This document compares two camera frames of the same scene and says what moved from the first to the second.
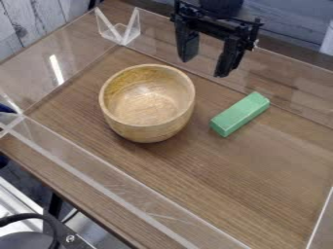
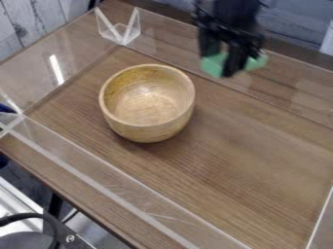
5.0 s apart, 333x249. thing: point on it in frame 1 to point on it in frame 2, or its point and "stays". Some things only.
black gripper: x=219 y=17 to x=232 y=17
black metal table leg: x=55 y=206 stays
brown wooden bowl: x=147 y=101 stays
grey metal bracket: x=69 y=239 stays
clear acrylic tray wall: x=191 y=160 stays
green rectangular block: x=238 y=114 to x=214 y=63
